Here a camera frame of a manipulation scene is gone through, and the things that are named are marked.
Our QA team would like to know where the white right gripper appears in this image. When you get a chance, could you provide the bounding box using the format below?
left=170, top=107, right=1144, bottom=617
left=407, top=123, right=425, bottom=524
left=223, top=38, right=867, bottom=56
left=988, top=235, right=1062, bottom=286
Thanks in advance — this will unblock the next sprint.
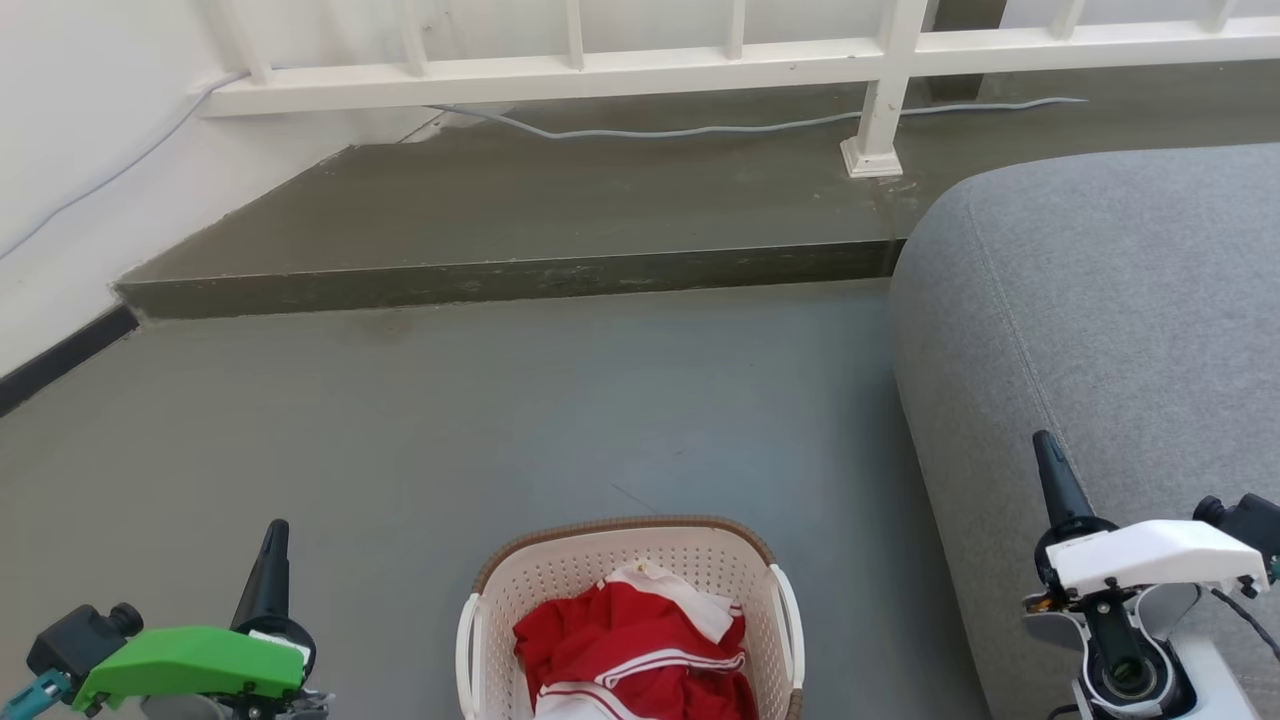
left=1032, top=430, right=1270, bottom=600

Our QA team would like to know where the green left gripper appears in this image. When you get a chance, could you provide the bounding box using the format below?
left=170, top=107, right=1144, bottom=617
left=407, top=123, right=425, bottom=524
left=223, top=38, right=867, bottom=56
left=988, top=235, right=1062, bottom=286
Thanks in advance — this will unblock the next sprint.
left=72, top=519, right=317, bottom=717

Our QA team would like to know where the cream perforated laundry basket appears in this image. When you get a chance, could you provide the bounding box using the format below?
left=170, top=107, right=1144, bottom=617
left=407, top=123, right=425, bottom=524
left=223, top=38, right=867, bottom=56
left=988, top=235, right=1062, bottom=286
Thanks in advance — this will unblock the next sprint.
left=455, top=515, right=806, bottom=720

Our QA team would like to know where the grey fabric sofa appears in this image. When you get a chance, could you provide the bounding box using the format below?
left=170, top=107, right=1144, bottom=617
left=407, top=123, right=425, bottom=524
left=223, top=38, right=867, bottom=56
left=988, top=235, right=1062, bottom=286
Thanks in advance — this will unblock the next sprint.
left=889, top=143, right=1280, bottom=720

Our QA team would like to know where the black baseboard strip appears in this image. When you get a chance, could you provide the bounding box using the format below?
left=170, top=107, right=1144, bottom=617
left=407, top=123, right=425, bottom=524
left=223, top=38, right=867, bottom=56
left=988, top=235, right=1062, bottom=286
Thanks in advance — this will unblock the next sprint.
left=0, top=305, right=142, bottom=417

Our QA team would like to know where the white garment with red stripe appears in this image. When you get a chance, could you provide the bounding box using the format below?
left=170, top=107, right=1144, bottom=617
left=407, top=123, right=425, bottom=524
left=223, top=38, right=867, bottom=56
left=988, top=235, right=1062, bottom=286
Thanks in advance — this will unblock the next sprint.
left=530, top=683, right=629, bottom=720

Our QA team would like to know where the red garment with white trim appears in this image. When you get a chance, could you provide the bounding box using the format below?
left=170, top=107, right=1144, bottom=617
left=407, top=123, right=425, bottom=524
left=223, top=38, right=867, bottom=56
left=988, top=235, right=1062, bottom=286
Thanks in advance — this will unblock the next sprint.
left=513, top=562, right=759, bottom=720

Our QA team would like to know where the dark grey pillar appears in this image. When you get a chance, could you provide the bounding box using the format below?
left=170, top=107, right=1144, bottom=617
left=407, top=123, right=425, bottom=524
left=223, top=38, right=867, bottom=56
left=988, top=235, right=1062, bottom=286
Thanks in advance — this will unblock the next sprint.
left=925, top=0, right=1009, bottom=102

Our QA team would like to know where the raised grey concrete step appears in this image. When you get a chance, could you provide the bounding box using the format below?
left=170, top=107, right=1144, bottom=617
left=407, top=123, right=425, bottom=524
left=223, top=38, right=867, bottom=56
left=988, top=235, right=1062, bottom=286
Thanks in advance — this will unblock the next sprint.
left=113, top=60, right=1280, bottom=321

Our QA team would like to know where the white railing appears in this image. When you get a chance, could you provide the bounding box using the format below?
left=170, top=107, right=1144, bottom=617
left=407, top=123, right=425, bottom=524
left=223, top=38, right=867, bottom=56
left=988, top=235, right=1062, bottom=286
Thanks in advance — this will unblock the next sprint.
left=195, top=0, right=1280, bottom=180

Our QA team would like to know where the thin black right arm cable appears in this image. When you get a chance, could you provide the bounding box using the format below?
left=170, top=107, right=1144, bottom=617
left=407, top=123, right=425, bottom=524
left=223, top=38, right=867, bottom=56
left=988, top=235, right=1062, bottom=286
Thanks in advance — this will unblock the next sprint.
left=1208, top=588, right=1280, bottom=663

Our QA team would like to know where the light grey cable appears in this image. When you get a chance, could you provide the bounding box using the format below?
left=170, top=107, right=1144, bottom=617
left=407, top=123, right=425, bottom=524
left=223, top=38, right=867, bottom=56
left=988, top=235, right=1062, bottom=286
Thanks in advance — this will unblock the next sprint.
left=0, top=70, right=1089, bottom=261

